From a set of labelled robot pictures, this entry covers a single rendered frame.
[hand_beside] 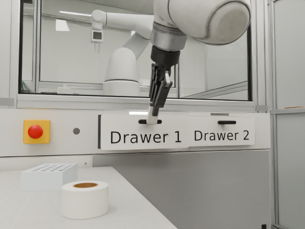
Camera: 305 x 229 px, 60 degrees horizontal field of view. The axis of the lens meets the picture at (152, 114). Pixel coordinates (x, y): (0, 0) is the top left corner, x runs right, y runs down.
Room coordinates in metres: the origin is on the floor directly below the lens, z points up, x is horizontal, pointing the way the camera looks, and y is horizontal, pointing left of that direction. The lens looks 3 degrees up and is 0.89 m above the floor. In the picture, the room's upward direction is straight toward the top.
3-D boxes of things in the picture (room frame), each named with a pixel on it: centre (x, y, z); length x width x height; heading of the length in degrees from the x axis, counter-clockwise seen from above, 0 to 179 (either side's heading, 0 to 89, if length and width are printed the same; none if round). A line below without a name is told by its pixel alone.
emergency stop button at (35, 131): (0.77, 0.34, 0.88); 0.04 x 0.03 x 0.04; 107
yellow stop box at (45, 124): (0.80, 0.35, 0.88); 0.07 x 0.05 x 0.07; 107
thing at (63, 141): (1.39, 0.14, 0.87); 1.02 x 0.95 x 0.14; 107
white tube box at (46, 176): (0.61, 0.23, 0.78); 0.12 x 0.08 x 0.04; 2
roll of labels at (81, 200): (0.41, 0.10, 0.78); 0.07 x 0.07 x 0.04
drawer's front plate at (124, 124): (0.85, 0.02, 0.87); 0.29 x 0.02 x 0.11; 107
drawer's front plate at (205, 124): (1.01, -0.26, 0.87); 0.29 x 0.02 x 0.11; 107
